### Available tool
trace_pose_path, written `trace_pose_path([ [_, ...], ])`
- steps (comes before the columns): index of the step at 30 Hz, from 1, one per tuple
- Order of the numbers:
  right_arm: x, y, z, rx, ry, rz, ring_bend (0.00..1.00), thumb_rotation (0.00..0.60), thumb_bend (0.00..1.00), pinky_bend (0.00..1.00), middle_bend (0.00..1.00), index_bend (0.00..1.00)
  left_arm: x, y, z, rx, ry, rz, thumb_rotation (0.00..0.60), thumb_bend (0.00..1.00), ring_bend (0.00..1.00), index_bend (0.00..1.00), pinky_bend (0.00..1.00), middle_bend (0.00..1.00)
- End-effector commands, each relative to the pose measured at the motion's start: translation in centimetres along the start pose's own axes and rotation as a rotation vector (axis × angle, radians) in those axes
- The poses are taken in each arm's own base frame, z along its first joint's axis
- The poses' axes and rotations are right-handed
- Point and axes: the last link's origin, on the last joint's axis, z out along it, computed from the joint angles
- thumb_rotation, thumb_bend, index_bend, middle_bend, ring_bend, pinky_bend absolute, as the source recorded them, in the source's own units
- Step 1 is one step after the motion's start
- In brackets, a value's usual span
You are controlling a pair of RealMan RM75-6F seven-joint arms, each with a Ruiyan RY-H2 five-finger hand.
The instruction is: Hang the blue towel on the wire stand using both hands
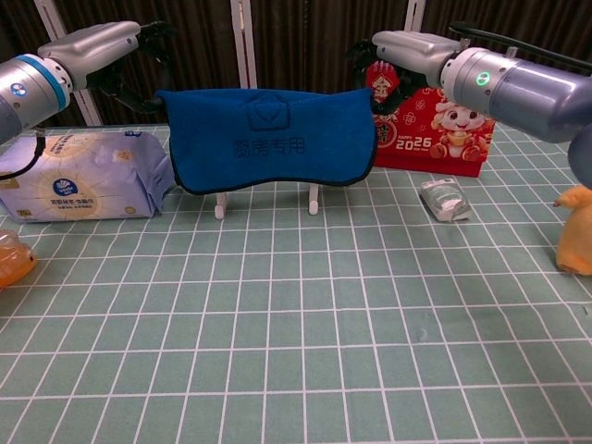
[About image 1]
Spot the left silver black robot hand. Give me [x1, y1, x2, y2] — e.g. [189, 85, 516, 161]
[36, 20, 179, 115]

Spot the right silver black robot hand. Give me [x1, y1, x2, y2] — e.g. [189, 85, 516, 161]
[346, 30, 468, 117]

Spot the blue microfiber cloth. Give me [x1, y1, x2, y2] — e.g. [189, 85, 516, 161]
[154, 87, 376, 195]

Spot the small silver metal rack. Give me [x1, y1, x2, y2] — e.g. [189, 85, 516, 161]
[214, 179, 321, 219]

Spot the red desk calendar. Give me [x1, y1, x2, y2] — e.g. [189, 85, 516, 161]
[367, 62, 497, 179]

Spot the pale blue tissue pack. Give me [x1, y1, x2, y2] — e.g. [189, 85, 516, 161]
[0, 129, 173, 225]

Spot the orange drink bottle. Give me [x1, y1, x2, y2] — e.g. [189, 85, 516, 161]
[0, 228, 38, 290]

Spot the yellow plush toy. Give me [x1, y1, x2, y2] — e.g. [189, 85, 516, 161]
[553, 184, 592, 275]

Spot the green grid tablecloth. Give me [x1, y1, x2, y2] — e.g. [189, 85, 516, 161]
[0, 122, 592, 444]

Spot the white partition frame post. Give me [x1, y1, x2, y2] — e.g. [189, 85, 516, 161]
[229, 0, 259, 90]
[405, 0, 427, 34]
[34, 0, 107, 127]

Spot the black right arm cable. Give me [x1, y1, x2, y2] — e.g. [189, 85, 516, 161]
[450, 21, 592, 71]

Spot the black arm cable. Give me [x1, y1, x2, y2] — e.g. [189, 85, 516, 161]
[450, 21, 592, 71]
[0, 130, 47, 182]

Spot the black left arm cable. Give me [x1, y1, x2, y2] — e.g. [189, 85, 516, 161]
[0, 130, 47, 182]

